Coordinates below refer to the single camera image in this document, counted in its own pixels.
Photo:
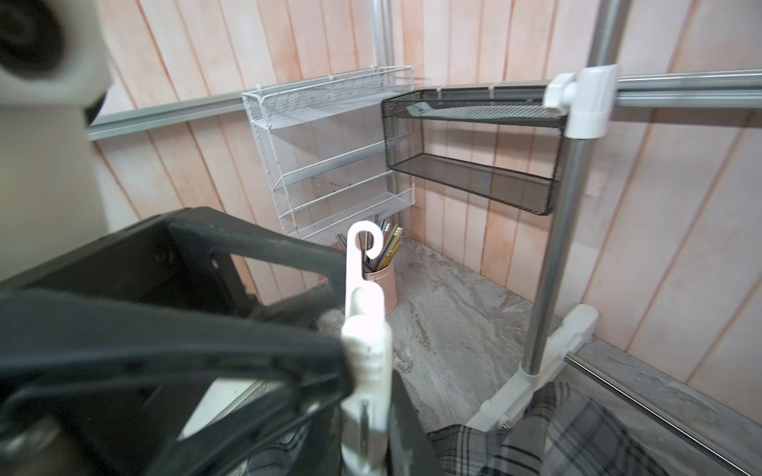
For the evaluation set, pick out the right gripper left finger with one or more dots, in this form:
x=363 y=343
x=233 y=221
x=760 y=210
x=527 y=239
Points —
x=321 y=451

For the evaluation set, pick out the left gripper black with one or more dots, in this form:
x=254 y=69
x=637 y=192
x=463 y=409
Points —
x=105 y=357

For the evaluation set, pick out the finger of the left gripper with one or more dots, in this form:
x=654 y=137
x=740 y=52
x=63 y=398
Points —
x=206 y=239

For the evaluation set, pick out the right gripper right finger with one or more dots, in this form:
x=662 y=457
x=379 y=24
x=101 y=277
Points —
x=410 y=452

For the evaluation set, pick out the white clothespin with hook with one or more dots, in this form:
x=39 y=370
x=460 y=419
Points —
x=367 y=341

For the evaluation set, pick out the grey plaid shirt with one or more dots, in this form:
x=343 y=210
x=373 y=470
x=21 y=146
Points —
x=560 y=433

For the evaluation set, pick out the white booklet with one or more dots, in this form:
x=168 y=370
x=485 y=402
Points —
x=225 y=396

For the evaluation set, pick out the pink pencil cup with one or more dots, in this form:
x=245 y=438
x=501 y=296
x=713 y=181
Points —
x=381 y=269

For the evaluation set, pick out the metal clothes rack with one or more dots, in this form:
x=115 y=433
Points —
x=588 y=98

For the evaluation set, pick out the white wire mesh shelf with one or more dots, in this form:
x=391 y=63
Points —
x=323 y=150

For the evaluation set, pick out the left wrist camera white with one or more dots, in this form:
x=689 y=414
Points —
x=54 y=80

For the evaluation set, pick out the black mesh wall basket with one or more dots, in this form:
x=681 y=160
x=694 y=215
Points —
x=498 y=142

